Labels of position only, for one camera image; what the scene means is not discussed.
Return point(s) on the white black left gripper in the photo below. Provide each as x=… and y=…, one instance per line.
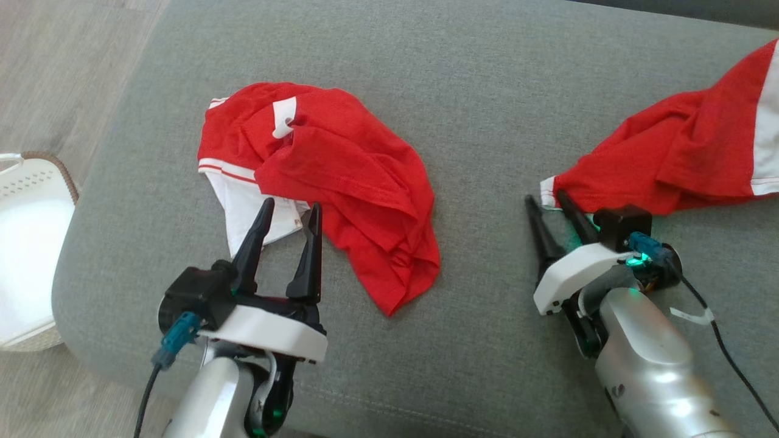
x=268, y=331

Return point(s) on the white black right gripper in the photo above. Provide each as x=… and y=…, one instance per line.
x=572, y=274

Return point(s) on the red white basketball jersey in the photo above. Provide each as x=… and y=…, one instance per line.
x=353, y=182

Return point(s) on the red white-banded shorts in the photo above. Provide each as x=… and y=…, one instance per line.
x=688, y=152

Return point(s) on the grey fabric sofa seat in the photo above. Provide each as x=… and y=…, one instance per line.
x=475, y=121

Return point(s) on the white laundry basket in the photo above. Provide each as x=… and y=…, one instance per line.
x=30, y=243

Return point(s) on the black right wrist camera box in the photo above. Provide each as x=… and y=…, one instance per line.
x=621, y=225

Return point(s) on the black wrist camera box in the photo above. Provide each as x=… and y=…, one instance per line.
x=195, y=295
x=621, y=225

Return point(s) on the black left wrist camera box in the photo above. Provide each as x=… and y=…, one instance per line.
x=195, y=295

